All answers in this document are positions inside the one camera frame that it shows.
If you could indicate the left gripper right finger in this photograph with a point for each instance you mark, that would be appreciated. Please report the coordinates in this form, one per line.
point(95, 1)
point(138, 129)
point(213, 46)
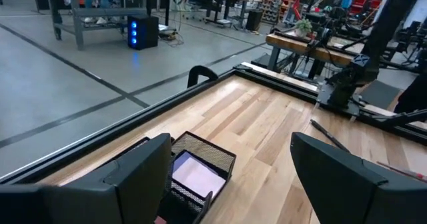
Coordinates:
point(343, 190)

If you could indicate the purple sticky note pad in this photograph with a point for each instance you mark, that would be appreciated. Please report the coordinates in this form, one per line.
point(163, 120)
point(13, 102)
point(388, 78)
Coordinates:
point(178, 160)

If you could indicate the black computer tower blue lights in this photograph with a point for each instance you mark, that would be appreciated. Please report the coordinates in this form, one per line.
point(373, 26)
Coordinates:
point(148, 30)

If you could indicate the wooden table black legs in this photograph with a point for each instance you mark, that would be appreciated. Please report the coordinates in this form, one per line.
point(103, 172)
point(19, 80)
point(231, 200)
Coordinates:
point(293, 44)

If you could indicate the small potted plant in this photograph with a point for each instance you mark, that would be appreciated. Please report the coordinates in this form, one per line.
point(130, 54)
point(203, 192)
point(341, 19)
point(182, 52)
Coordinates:
point(303, 26)

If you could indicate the black aluminium table frame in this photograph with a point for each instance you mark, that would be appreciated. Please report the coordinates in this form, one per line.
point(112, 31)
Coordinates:
point(133, 122)

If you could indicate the black bin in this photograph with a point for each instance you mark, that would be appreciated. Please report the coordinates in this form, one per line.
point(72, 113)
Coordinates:
point(255, 20)

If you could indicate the black mesh desk organizer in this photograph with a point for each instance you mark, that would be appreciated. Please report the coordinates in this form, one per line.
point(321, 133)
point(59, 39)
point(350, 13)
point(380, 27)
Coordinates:
point(203, 147)

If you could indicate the pink sticky note pad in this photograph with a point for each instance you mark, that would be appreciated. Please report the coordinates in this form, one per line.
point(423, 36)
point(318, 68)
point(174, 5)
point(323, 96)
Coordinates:
point(200, 179)

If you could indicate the grey workbench wooden top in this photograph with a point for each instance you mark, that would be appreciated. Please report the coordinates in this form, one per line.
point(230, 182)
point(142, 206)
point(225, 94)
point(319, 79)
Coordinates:
point(100, 12)

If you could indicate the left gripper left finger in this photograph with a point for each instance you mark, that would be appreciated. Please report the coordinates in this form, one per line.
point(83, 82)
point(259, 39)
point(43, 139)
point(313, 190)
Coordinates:
point(133, 184)

